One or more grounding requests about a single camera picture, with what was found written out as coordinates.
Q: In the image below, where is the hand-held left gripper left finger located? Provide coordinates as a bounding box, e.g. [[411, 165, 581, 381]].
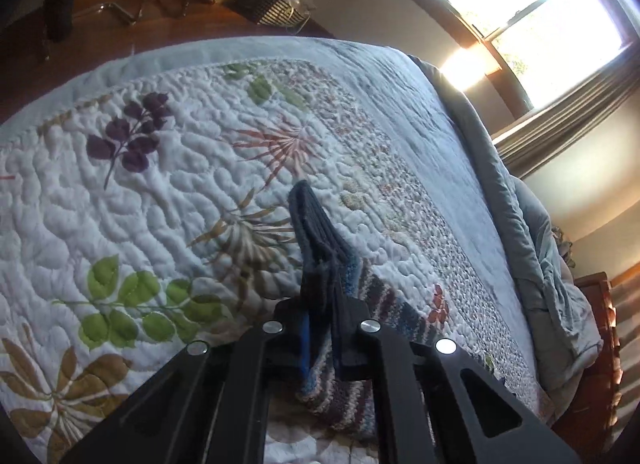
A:
[[60, 296, 313, 464]]

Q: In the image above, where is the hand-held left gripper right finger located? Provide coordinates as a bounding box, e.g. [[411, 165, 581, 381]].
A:
[[331, 293, 582, 464]]

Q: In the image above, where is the striped knit sweater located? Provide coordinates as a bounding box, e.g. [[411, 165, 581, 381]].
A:
[[287, 180, 496, 443]]

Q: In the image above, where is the grey comforter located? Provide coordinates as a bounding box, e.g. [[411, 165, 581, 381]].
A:
[[407, 54, 604, 396]]

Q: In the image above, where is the floral quilted bedspread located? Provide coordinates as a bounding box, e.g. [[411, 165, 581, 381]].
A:
[[0, 36, 553, 464]]

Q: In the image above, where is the beige striped curtain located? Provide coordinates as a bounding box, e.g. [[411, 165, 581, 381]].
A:
[[491, 50, 640, 181]]

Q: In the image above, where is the slatted heater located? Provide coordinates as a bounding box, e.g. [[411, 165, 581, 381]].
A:
[[229, 0, 315, 35]]

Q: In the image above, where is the window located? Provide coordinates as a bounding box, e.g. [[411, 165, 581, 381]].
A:
[[406, 0, 637, 110]]

